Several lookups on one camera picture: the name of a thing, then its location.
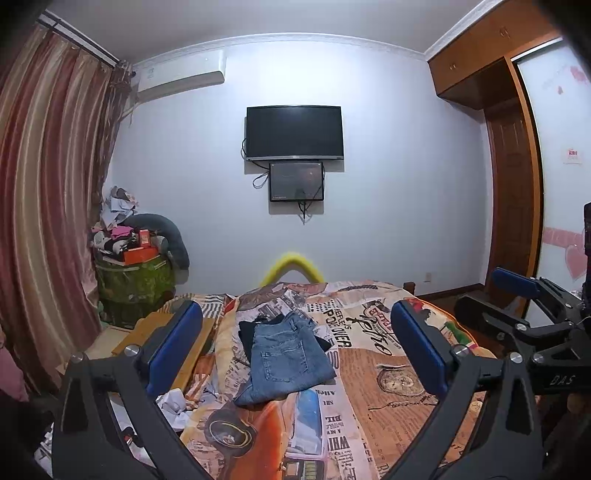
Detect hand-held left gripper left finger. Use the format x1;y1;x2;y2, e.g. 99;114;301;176
51;299;211;480

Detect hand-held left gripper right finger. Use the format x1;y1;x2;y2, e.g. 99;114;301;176
383;298;546;480

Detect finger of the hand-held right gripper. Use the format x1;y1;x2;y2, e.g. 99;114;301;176
491;267;580;319
454;294;575;356

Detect blue jeans pants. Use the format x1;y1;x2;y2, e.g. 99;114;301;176
233;311;338;407

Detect black pants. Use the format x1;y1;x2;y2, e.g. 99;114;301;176
238;311;331;367

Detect brown cardboard board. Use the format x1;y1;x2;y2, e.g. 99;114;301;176
108;310;215;358

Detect bed with printed cover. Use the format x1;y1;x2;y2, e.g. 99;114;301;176
159;279;497;480

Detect crumpled white cloth pile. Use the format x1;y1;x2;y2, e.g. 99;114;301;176
154;388;197;432

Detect green storage bin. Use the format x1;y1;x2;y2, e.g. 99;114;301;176
95;256;176;330

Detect wooden door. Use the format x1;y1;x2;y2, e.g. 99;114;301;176
482;99;532;319

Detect orange box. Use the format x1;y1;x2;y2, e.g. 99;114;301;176
121;244;158;266

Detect grey pillow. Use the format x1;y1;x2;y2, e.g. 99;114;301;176
122;213;191;273

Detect wardrobe sliding door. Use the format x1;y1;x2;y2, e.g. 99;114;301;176
503;37;591;324

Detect pile of clothes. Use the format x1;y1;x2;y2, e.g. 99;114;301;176
90;185;141;254

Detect yellow foam tube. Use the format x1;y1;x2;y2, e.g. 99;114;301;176
261;251;325;288

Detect striped red curtain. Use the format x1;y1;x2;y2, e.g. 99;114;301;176
0;18;127;402

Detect small black monitor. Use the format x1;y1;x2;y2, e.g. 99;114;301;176
269;161;325;203

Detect wooden overhead cabinet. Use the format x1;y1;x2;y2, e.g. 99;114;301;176
427;0;561;110

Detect white air conditioner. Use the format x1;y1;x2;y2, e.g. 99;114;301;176
131;50;228;102

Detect wall-mounted black television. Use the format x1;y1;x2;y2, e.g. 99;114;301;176
245;105;345;162

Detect white curtain rail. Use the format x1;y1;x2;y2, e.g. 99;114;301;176
37;13;122;69

